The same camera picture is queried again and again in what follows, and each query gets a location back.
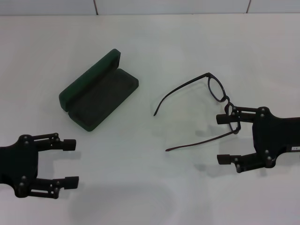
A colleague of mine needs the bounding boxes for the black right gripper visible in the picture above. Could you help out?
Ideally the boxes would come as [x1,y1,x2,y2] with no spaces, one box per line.
[216,105,300,173]

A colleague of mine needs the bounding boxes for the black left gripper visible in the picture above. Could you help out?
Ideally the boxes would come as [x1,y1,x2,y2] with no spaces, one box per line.
[0,133,80,199]

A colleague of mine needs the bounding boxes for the black glasses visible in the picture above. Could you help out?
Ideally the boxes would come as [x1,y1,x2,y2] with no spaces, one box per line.
[153,72,241,152]

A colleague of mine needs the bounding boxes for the green glasses case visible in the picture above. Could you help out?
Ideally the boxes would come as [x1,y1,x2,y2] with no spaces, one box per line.
[59,48,139,132]

